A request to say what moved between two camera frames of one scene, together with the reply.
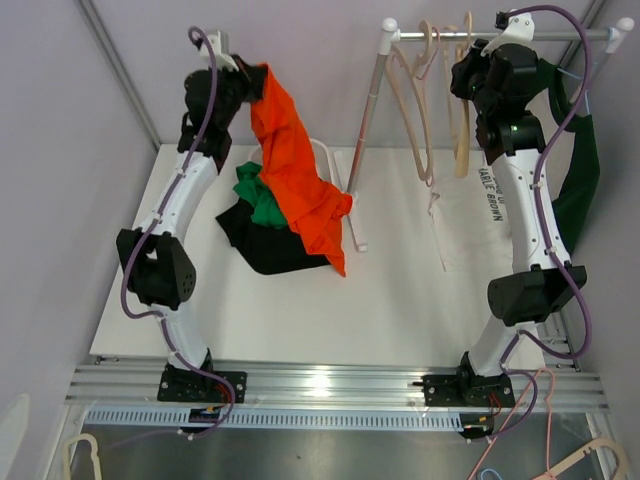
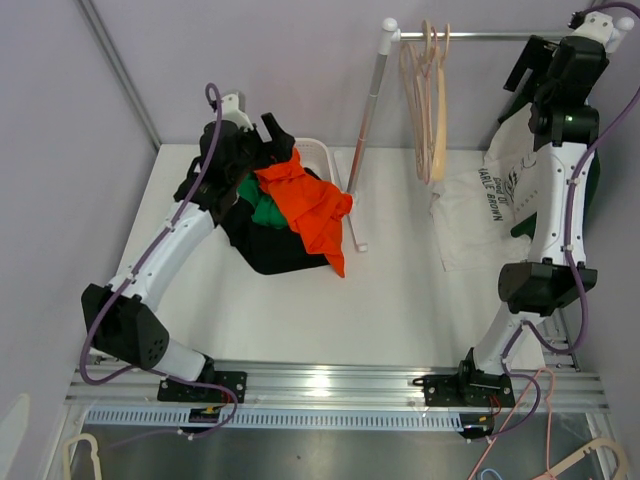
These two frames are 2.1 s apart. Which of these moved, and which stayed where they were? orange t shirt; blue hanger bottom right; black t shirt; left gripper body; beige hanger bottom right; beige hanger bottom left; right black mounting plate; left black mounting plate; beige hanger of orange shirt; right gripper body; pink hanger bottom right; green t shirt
Moved: orange t shirt; beige hanger of orange shirt; right gripper body; left gripper body
Stayed: right black mounting plate; green t shirt; pink hanger bottom right; left black mounting plate; beige hanger bottom left; blue hanger bottom right; beige hanger bottom right; black t shirt
